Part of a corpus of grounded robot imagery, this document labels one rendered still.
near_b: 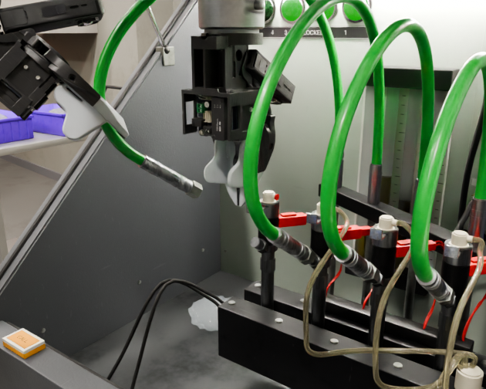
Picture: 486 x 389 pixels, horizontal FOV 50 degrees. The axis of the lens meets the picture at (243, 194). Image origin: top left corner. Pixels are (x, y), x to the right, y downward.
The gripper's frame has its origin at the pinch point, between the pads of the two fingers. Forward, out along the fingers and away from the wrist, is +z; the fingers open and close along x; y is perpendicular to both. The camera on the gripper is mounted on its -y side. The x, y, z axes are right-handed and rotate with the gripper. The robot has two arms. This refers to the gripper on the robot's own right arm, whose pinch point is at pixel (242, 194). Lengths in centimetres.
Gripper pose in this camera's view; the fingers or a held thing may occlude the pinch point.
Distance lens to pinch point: 66.9
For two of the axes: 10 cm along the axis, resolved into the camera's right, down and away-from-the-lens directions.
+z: 0.0, 9.5, 3.0
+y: -5.9, 2.4, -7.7
